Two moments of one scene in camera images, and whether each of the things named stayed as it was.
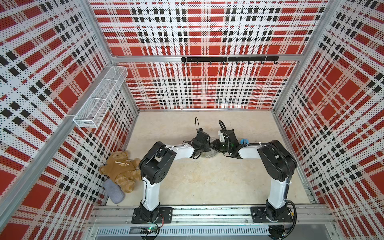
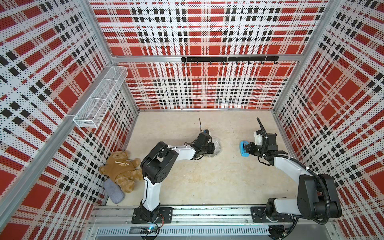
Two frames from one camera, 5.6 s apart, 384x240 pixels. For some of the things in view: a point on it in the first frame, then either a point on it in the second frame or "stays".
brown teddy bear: [122, 170] stays
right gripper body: [221, 147] -> [257, 150]
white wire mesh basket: [91, 114] stays
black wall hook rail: [223, 59] stays
